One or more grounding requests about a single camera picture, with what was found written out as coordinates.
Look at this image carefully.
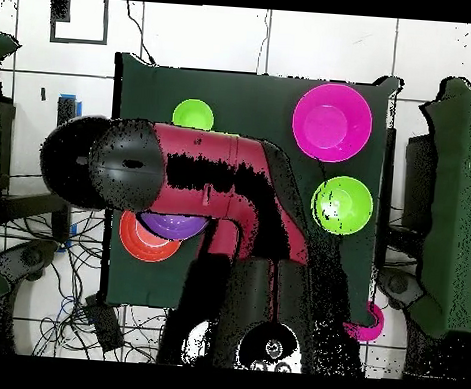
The pink bowl on floor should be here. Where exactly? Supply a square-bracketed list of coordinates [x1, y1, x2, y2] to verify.
[342, 299, 386, 344]

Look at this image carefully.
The dark square frame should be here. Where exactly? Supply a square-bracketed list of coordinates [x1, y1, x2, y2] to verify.
[48, 0, 111, 47]

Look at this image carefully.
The tangle of cables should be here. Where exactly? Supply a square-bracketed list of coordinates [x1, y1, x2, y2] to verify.
[0, 201, 175, 366]

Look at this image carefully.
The large pink plastic bowl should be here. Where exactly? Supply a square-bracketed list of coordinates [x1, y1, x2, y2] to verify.
[289, 79, 376, 166]

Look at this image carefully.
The small green plastic bowl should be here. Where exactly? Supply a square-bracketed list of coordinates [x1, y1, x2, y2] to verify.
[171, 97, 216, 133]

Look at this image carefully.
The black chair base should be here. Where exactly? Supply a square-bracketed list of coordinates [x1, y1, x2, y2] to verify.
[0, 236, 61, 291]
[375, 264, 428, 313]

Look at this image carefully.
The thin black cable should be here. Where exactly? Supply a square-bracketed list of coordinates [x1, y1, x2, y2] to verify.
[254, 9, 272, 75]
[121, 0, 161, 67]

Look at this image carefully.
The orange-red plastic bowl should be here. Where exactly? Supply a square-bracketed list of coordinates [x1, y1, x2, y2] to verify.
[117, 209, 186, 266]

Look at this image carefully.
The black power adapter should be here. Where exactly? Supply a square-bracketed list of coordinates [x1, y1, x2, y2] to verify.
[80, 293, 128, 354]

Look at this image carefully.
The dark green tablecloth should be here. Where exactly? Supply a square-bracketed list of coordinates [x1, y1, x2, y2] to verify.
[97, 51, 401, 328]

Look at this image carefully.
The purple plastic bowl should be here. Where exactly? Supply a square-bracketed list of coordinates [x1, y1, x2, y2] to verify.
[136, 211, 212, 245]

